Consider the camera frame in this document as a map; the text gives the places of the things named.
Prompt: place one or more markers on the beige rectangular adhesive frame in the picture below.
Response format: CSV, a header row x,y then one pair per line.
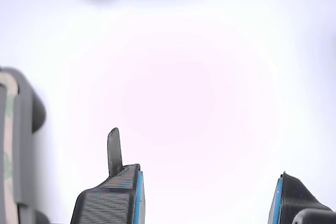
x,y
8,134

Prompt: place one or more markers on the grey holder plate with rails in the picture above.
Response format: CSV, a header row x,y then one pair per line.
x,y
25,142

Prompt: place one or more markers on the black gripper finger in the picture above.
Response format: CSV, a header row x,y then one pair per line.
x,y
291,200
105,205

